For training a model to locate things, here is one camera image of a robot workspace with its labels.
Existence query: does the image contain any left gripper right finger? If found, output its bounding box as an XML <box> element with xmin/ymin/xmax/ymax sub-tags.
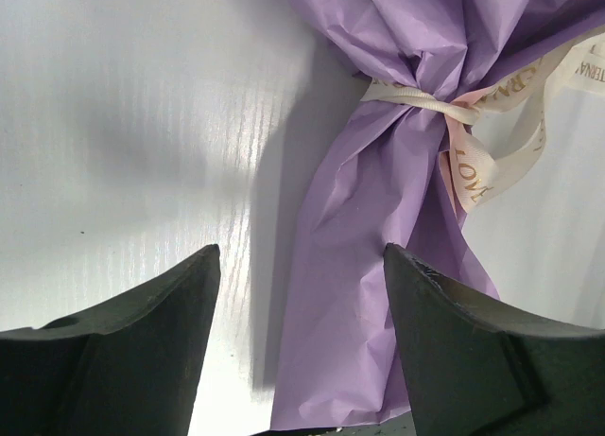
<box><xmin>384</xmin><ymin>244</ymin><xmax>604</xmax><ymax>435</ymax></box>

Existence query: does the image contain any purple wrapping paper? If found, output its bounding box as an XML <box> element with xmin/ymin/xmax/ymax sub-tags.
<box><xmin>270</xmin><ymin>0</ymin><xmax>604</xmax><ymax>430</ymax></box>

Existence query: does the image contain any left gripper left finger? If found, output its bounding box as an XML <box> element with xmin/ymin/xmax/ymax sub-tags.
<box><xmin>1</xmin><ymin>245</ymin><xmax>220</xmax><ymax>435</ymax></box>

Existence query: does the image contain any cream printed ribbon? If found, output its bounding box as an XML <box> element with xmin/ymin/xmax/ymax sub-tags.
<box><xmin>363</xmin><ymin>27</ymin><xmax>604</xmax><ymax>216</ymax></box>

